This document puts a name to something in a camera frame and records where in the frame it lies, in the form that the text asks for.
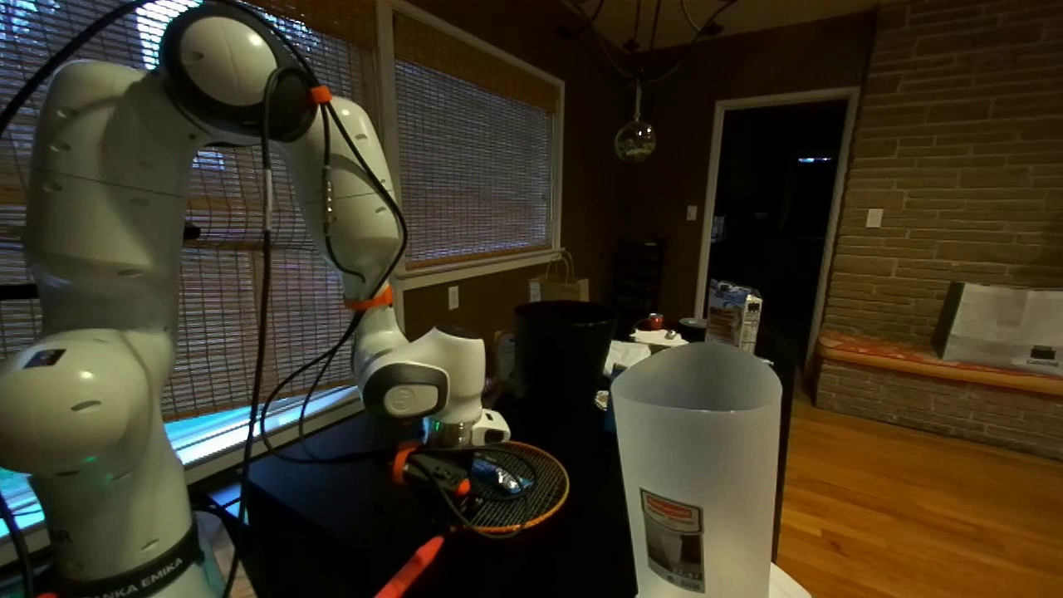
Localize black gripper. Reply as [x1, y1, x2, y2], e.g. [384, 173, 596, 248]
[397, 448, 498, 500]

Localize orange rimmed racket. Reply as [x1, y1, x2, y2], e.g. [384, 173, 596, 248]
[372, 442, 571, 598]

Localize blue chocolate bar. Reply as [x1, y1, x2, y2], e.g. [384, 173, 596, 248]
[490, 465, 536, 494]

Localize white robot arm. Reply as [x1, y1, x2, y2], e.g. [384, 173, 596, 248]
[0, 0, 513, 598]

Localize black trash can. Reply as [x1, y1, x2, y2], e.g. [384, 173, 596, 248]
[516, 299, 612, 415]

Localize white frosted plastic bin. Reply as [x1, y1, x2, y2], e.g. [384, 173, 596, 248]
[612, 342, 782, 598]

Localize hanging glass globe lamp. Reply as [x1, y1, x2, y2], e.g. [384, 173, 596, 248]
[614, 91, 659, 164]

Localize white board on bench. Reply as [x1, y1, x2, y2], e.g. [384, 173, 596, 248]
[938, 283, 1063, 376]

